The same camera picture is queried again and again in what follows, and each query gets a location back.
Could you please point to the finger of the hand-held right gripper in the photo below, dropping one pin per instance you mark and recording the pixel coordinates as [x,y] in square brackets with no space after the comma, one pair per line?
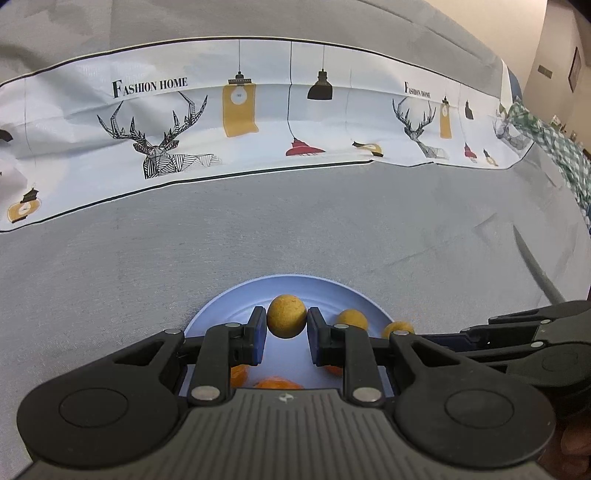
[489,341]
[545,314]

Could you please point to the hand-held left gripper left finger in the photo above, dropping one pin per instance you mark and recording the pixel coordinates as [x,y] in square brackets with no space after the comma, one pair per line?
[256,339]

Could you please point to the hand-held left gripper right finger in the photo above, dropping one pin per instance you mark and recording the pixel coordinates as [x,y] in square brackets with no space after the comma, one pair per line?
[316,339]

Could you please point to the yellow longan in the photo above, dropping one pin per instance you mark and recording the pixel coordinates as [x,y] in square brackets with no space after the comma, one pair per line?
[286,316]

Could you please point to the blue plate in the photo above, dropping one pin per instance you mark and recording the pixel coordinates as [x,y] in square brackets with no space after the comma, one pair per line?
[231,309]

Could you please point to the longan with stem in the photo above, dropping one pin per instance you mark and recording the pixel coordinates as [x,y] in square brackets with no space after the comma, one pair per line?
[352,319]

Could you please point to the small brown longan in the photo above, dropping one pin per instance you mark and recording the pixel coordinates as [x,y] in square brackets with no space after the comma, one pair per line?
[398,327]

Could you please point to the green checked cloth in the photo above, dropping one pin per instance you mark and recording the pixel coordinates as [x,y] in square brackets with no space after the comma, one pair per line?
[554,143]

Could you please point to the white printed deer cloth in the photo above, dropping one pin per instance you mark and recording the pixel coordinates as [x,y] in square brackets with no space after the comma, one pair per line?
[323,115]

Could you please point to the blue cushion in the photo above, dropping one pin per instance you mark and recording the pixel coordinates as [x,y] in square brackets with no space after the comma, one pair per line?
[515,85]

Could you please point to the wall switch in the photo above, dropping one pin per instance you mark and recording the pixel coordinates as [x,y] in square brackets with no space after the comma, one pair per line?
[545,71]

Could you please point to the framed wall picture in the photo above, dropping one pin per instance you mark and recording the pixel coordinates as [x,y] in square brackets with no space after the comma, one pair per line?
[574,69]

